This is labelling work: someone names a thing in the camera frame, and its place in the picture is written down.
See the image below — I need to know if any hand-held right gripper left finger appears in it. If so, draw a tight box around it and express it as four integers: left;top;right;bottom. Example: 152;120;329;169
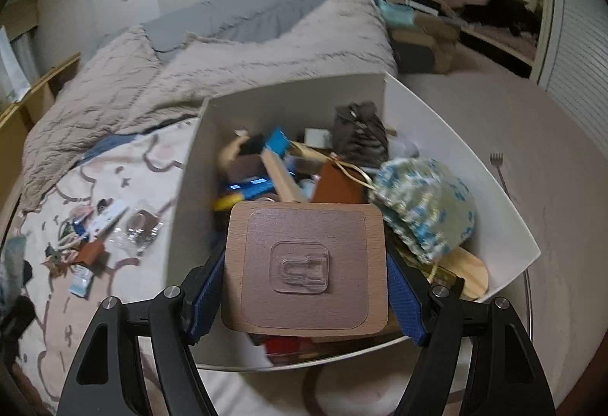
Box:
57;247;227;416

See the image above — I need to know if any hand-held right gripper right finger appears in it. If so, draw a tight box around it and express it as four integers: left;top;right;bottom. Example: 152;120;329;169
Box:
387;250;556;416

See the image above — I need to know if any floral drawstring pouch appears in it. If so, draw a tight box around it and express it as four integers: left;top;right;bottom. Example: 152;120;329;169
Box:
368;157;478;266

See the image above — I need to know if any square wooden block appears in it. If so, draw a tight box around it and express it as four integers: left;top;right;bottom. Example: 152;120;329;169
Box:
221;201;388;336

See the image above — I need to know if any white cardboard box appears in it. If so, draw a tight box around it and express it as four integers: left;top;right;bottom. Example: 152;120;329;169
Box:
166;71;542;372

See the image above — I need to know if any blue sachet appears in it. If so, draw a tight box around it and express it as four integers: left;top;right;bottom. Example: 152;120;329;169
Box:
0;237;27;299

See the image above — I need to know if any printed blanket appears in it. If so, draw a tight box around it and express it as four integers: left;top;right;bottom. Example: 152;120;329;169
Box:
0;114;409;416

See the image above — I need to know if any wooden paddle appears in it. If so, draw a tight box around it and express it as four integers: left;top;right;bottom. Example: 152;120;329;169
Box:
439;246;491;301

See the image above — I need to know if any blue white packet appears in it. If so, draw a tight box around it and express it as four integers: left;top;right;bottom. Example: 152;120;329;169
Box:
70;265;94;301

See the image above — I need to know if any brown leather pouch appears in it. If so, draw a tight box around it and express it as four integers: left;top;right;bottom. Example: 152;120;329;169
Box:
77;239;106;267

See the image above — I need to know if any clear plastic bag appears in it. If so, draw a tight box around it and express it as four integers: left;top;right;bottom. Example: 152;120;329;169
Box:
116;206;163;251

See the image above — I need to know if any yellow blue tube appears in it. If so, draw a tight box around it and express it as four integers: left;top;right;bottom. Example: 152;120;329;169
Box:
213;177;275;210

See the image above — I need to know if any white tag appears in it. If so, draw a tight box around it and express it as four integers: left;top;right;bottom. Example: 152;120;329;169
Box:
89;200;130;237

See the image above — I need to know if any metal back scratcher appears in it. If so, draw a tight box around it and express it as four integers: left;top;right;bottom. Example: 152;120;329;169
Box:
489;152;513;201

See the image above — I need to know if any small blue item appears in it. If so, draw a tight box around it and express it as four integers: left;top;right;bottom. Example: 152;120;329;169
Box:
265;126;291;159

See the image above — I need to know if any blue bed sheet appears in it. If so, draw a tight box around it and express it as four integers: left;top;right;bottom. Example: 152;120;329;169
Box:
83;132;141;161

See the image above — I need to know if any small white box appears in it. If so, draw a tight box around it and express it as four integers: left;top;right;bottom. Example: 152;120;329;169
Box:
304;127;334;151

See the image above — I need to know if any beige knitted blanket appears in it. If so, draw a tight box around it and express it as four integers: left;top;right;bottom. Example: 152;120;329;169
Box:
21;23;212;214

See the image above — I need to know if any wooden bedside shelf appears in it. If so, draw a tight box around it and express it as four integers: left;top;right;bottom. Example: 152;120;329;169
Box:
0;52;82;134

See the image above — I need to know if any brown cardboard box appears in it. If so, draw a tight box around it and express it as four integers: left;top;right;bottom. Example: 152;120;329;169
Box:
393;23;461;76

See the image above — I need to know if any grey curtain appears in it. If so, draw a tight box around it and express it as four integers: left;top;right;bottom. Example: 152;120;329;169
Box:
0;23;41;106

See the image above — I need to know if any wooden closet shelf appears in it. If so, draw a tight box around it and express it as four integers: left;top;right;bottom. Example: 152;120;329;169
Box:
420;0;553;79

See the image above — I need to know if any grey duvet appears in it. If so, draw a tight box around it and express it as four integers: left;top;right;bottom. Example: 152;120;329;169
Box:
141;0;344;54

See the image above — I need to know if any teal packet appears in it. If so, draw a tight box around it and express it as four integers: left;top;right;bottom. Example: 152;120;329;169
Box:
377;0;415;28

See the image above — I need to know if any black white box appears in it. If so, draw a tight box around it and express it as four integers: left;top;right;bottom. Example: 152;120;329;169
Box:
405;0;443;18

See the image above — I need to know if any white louvered door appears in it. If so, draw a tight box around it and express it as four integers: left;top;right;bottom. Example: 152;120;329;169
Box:
536;0;608;155

